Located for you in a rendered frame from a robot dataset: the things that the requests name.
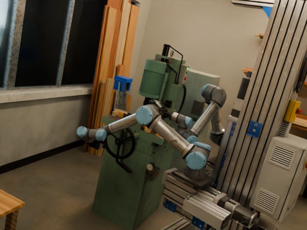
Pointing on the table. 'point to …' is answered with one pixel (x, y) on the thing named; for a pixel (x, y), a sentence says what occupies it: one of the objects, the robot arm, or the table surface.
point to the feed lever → (162, 103)
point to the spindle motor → (152, 78)
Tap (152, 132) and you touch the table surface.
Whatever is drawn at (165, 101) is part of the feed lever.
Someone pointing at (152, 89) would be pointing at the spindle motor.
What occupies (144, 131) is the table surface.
